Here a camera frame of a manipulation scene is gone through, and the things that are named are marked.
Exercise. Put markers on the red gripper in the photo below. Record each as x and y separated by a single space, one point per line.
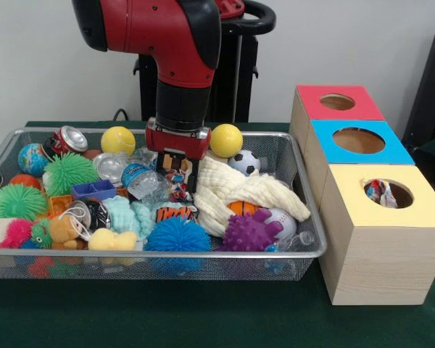
177 143

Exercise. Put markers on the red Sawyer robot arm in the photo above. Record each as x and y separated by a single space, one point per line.
148 25

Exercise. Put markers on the clear mesh bin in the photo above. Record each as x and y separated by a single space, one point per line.
94 266

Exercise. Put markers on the wooden box with three holes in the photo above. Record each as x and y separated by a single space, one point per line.
384 253

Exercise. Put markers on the smooth yellow ball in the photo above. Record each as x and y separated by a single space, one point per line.
227 140

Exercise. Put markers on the yellow tennis-seam ball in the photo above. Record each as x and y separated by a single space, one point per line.
117 140

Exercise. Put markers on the silver drink can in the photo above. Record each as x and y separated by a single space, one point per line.
110 166

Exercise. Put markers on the small soccer ball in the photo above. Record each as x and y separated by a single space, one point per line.
243 163

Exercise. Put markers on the blue spiky ball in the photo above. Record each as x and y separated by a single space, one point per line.
177 235

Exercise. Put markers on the cream waffle cloth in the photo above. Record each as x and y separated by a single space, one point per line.
246 192

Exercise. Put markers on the purple spiky toy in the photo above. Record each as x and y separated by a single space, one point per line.
250 232

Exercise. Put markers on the green spiky ball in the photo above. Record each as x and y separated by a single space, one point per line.
69 174
16 201

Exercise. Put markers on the red drink can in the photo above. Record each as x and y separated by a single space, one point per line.
70 139

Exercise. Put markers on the dark green tablecloth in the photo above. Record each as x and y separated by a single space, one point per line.
166 315

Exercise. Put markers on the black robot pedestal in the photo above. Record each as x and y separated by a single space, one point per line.
239 72

